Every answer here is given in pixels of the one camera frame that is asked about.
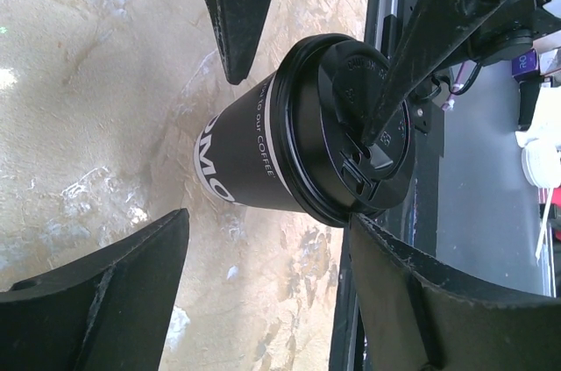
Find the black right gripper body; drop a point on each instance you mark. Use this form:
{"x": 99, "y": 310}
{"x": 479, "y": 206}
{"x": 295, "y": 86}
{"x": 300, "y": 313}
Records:
{"x": 507, "y": 34}

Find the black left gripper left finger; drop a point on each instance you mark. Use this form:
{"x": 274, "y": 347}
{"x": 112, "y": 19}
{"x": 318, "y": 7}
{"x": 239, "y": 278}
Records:
{"x": 109, "y": 310}

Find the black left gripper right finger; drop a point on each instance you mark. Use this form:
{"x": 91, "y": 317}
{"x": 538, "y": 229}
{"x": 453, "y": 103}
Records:
{"x": 421, "y": 314}

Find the black plastic cup lid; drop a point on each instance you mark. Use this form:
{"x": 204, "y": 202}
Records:
{"x": 322, "y": 94}

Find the white paper coffee cup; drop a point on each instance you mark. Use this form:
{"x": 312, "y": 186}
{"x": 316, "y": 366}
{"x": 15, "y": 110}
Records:
{"x": 234, "y": 155}

